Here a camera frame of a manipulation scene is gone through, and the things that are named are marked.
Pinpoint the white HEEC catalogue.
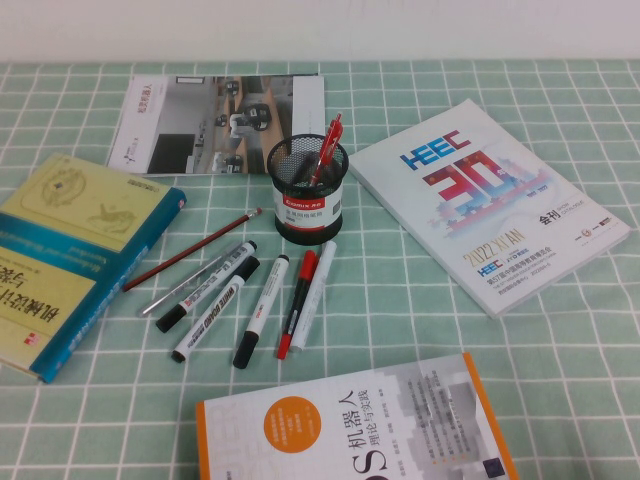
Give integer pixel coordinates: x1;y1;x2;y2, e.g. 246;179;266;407
348;98;632;320

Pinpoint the red and black marker pen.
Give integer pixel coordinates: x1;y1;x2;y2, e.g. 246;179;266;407
276;249;320;361

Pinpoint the red gel pen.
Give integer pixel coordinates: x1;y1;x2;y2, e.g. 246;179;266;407
308;112;344;187

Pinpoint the black mesh pen holder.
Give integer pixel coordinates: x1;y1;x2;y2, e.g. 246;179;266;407
266;132;350;246

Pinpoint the white board printed marker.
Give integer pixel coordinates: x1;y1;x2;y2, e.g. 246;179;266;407
171;256;261;364

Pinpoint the slim black-capped whiteboard marker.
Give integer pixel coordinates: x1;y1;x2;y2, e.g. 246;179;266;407
155;240;259;334

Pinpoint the white marker with black cap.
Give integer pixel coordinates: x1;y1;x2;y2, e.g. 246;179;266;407
232;254;291;370

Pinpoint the yellow and teal hardcover book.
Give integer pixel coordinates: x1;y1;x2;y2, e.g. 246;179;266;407
0;152;189;385

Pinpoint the red pencil with eraser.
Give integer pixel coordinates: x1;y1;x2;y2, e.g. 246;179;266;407
122;207;264;293

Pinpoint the all white marker pen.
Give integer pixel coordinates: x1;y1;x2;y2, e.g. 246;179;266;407
289;240;338;352

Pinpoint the brochure with robot photo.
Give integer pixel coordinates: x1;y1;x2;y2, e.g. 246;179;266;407
104;73;326;177

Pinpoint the white and orange robot book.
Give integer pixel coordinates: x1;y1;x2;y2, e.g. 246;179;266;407
194;351;521;480

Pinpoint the clear silver ballpoint pen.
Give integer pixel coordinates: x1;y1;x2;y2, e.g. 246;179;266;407
138;241;241;318

